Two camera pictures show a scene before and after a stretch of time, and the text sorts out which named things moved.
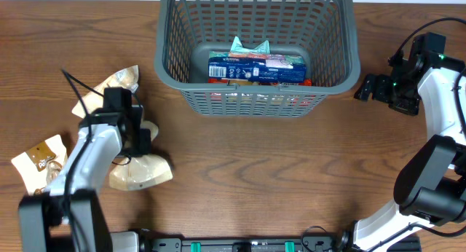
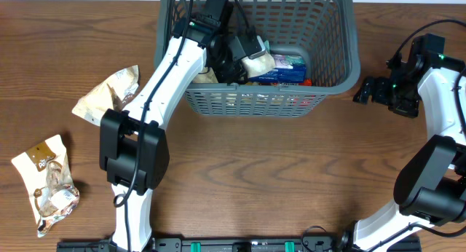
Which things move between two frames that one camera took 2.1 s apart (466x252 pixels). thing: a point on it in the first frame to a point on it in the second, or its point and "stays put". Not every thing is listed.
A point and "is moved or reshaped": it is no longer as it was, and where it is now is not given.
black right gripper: x=410 y=107 stays put
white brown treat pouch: x=38 y=167 stays put
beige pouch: x=126 y=79 stays put
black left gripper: x=145 y=143 to x=231 y=69
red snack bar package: x=215 y=80 stays put
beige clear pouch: x=138 y=172 is moved or reshaped
